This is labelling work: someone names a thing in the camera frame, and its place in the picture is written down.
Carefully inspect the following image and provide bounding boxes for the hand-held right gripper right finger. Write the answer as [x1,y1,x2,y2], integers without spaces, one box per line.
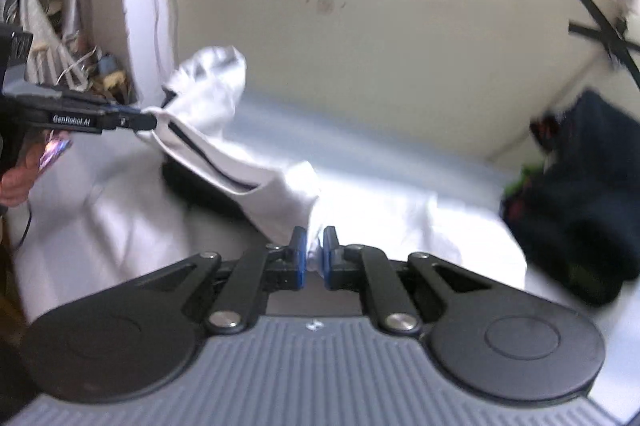
[322,226,497,335]

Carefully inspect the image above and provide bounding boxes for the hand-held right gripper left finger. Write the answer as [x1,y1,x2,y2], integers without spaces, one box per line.
[135,226,307,335]

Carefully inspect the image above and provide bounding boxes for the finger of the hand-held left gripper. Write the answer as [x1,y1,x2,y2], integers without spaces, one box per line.
[100,102,158,133]

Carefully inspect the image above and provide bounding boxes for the white and black shirt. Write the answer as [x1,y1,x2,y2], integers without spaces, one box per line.
[15,46,529,323]

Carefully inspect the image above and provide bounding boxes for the person's left hand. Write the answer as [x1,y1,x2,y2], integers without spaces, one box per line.
[0,131,74,209]

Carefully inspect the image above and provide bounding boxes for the pile of small clutter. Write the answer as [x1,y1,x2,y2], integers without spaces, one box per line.
[50,0,137,107]

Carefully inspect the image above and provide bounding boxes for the grey cloth bag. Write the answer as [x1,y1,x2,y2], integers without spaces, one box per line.
[19,0,68,84]

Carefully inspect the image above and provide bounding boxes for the grey striped bed sheet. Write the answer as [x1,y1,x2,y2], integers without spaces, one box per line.
[235,88,640,426]

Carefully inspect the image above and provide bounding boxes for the red and black cloth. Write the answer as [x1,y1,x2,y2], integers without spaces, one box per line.
[529,110,568,153]

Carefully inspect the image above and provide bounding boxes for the dark navy garment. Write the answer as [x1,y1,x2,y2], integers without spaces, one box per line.
[500,88,640,307]

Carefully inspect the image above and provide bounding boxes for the crossed black tape strips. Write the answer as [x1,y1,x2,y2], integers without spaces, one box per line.
[568,0,640,87]

